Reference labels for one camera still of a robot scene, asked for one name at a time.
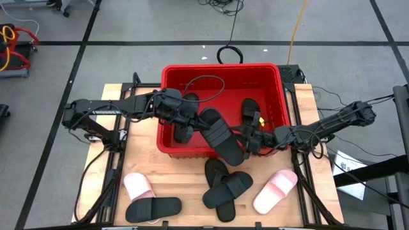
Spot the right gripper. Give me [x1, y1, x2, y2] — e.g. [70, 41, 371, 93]
[242, 111, 279, 160]

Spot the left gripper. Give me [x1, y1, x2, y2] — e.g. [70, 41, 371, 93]
[156, 88, 212, 131]

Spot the black flip-flop white stripe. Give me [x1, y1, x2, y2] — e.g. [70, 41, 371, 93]
[204, 158, 236, 223]
[173, 92, 199, 144]

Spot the black rubber slide sandal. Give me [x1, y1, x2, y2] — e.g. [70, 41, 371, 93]
[125, 196, 183, 224]
[202, 171, 254, 210]
[198, 107, 246, 167]
[240, 98, 261, 127]

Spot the pink slide sandal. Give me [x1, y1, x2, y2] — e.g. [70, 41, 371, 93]
[252, 169, 299, 215]
[123, 172, 162, 224]

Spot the red plastic storage bin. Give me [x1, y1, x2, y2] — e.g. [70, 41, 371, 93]
[156, 63, 294, 160]

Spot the black power box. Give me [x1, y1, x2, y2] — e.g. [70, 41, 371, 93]
[277, 65, 304, 84]

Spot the white paper sheet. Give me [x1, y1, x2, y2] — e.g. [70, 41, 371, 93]
[332, 149, 368, 201]

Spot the black metal stand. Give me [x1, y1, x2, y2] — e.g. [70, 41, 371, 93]
[334, 84, 409, 230]

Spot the office chair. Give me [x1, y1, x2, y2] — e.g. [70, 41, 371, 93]
[59, 0, 96, 19]

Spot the red tube hand cart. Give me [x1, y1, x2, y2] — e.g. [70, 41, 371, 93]
[0, 22, 41, 79]

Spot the grey metal platform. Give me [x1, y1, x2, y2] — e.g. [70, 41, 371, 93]
[0, 0, 45, 7]

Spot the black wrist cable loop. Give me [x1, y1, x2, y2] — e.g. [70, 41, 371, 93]
[182, 75, 226, 104]

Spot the black coiled cable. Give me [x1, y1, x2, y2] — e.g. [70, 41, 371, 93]
[217, 0, 244, 65]

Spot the yellow cable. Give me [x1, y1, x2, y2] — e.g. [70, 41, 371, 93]
[286, 0, 310, 66]

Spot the black cable tangle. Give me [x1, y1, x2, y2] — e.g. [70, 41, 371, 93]
[197, 0, 245, 17]

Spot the black aluminium table frame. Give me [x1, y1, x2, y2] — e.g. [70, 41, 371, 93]
[72, 72, 344, 230]

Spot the black arm base cable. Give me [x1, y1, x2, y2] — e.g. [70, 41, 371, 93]
[73, 148, 108, 222]

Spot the yellow hose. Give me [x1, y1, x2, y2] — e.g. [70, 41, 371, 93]
[0, 25, 17, 72]

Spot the white cable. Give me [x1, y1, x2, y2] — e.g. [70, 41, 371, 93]
[0, 4, 40, 36]

